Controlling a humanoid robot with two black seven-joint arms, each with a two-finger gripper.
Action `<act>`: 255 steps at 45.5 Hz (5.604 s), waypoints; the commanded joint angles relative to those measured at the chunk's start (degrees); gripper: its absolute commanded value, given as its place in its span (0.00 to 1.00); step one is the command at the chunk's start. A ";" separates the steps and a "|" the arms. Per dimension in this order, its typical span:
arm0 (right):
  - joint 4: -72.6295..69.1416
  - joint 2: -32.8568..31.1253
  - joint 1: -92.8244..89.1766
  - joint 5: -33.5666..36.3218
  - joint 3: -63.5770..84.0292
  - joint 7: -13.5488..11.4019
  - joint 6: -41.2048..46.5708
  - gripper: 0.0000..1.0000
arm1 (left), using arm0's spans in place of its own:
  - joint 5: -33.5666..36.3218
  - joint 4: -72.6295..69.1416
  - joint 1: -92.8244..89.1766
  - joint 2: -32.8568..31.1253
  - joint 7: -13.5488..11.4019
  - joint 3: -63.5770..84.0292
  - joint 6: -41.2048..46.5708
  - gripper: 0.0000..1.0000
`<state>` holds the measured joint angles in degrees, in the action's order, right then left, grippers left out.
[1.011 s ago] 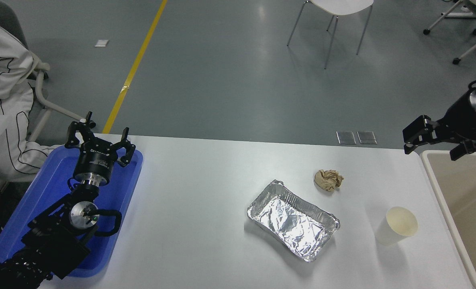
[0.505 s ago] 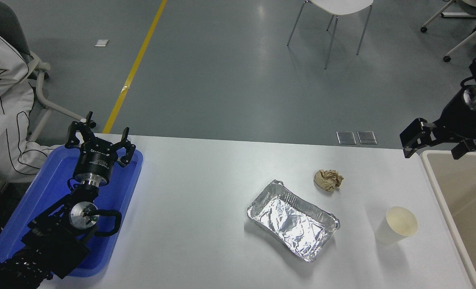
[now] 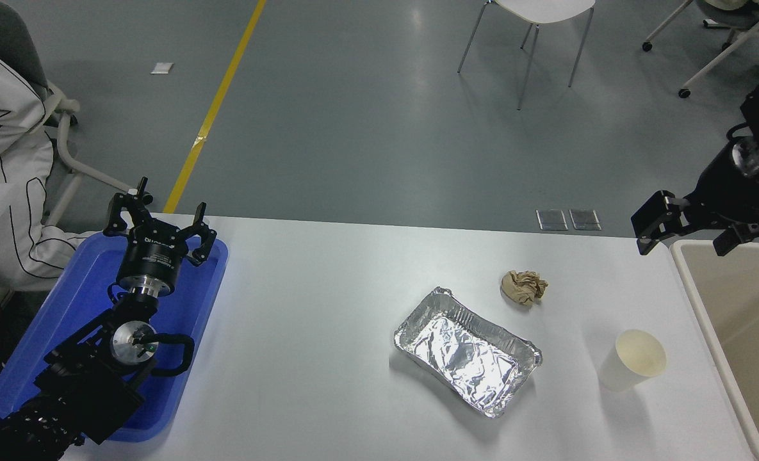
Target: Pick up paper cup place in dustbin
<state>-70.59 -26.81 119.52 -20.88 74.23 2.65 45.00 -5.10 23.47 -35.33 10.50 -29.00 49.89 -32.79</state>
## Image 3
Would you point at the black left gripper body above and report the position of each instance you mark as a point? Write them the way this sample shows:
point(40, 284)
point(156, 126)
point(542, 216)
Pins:
point(152, 259)

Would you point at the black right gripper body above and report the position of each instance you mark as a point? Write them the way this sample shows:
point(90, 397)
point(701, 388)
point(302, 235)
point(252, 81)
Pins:
point(744, 202)

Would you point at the white paper cup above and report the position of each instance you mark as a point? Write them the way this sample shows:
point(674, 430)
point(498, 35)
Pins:
point(622, 378)

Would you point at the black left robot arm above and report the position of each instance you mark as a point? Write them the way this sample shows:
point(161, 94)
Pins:
point(91, 384)

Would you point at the grey floor outlet plate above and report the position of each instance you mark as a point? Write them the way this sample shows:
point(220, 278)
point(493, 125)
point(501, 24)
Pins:
point(585, 219)
point(552, 219)

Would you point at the grey white office chair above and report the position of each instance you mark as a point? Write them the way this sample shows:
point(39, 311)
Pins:
point(65, 147)

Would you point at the blue plastic tray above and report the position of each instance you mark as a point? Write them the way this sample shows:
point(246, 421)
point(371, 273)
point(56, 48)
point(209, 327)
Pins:
point(78, 294)

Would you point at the large pale bin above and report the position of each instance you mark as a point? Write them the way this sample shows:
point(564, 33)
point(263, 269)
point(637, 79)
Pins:
point(744, 320)

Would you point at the person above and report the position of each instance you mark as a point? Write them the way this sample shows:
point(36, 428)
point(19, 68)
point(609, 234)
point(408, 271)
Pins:
point(8, 128)

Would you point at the crumpled tan paper ball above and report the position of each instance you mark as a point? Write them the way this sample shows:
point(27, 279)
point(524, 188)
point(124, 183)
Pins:
point(523, 286)

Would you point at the grey white wheeled chair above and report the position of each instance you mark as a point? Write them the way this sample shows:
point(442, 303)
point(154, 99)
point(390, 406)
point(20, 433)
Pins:
point(734, 22)

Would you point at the white chair with metal legs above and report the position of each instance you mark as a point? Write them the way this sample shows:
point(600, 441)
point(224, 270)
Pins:
point(546, 9)

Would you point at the silver foil tray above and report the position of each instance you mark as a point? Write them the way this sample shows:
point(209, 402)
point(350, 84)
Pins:
point(465, 355)

